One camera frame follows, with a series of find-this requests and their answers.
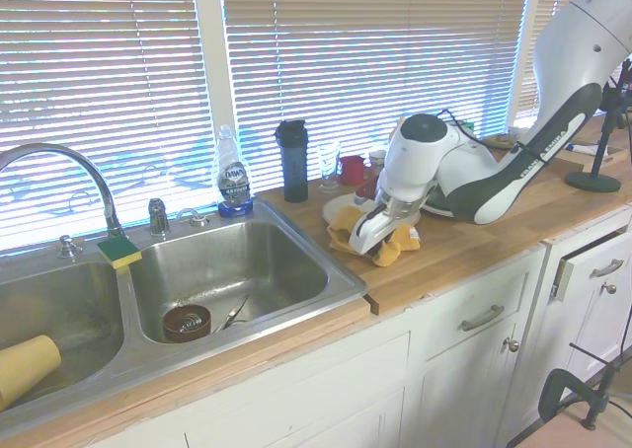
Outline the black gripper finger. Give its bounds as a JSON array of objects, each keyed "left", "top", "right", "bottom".
[{"left": 368, "top": 235, "right": 400, "bottom": 261}]

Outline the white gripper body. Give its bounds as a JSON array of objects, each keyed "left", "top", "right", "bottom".
[{"left": 349, "top": 203, "right": 398, "bottom": 256}]

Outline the yellow terry cloth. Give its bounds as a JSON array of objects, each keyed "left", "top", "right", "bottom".
[{"left": 326, "top": 205, "right": 422, "bottom": 267}]

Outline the empty white gold-rimmed plate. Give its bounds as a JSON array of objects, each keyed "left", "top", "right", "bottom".
[{"left": 321, "top": 193, "right": 382, "bottom": 225}]

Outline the white plate under dark plate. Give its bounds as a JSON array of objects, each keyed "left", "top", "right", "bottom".
[{"left": 418, "top": 202, "right": 460, "bottom": 221}]

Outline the red mug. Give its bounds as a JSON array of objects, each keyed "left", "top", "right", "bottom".
[{"left": 338, "top": 155, "right": 366, "bottom": 187}]

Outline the clear glass cup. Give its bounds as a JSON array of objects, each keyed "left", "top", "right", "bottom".
[{"left": 367, "top": 149, "right": 389, "bottom": 179}]

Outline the clear stemmed glass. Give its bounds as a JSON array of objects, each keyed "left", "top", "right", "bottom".
[{"left": 317, "top": 141, "right": 343, "bottom": 193}]

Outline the black shaker bottle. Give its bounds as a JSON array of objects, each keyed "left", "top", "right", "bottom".
[{"left": 275, "top": 118, "right": 310, "bottom": 203}]

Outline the stainless steel double sink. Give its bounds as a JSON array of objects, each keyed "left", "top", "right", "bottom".
[{"left": 0, "top": 201, "right": 369, "bottom": 419}]

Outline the clear Dawn soap bottle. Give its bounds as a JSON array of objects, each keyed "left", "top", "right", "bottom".
[{"left": 215, "top": 124, "right": 256, "bottom": 218}]

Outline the white base cabinet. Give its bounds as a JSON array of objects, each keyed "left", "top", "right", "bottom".
[{"left": 83, "top": 205, "right": 632, "bottom": 448}]

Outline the small chrome sink fitting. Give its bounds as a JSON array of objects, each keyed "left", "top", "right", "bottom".
[{"left": 176, "top": 207, "right": 208, "bottom": 228}]

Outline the white window blind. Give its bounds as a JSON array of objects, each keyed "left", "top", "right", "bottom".
[
  {"left": 0, "top": 0, "right": 211, "bottom": 258},
  {"left": 513, "top": 0, "right": 593, "bottom": 119},
  {"left": 219, "top": 0, "right": 532, "bottom": 197}
]

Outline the white open drawer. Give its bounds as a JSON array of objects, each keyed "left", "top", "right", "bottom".
[{"left": 552, "top": 228, "right": 632, "bottom": 302}]

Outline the chrome sink sprayer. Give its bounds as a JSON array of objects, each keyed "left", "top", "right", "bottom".
[{"left": 147, "top": 197, "right": 171, "bottom": 237}]

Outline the black round-base stand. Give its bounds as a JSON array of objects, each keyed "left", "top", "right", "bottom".
[{"left": 564, "top": 57, "right": 632, "bottom": 193}]

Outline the black C-clamp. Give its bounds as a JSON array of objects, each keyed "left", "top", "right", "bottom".
[{"left": 536, "top": 341, "right": 632, "bottom": 432}]

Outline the brown bowl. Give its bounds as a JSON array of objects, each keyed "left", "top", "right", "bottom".
[{"left": 162, "top": 303, "right": 213, "bottom": 343}]

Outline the yellow green sponge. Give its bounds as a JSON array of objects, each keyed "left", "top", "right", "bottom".
[{"left": 96, "top": 235, "right": 143, "bottom": 270}]

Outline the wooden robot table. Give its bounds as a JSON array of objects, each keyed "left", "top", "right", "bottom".
[{"left": 508, "top": 408, "right": 632, "bottom": 448}]

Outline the chrome gooseneck faucet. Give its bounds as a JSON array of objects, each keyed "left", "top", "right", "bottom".
[{"left": 0, "top": 142, "right": 125, "bottom": 238}]

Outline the chrome sink knob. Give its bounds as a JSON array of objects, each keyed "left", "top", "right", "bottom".
[{"left": 56, "top": 234, "right": 84, "bottom": 261}]

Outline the yellow plastic cup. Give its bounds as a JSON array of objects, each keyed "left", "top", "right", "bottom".
[{"left": 0, "top": 334, "right": 63, "bottom": 412}]

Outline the brushed metal drawer handle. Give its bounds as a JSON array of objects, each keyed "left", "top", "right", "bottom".
[
  {"left": 460, "top": 303, "right": 506, "bottom": 332},
  {"left": 590, "top": 259, "right": 626, "bottom": 279}
]

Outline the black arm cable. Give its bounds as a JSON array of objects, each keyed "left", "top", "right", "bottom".
[{"left": 437, "top": 109, "right": 478, "bottom": 139}]

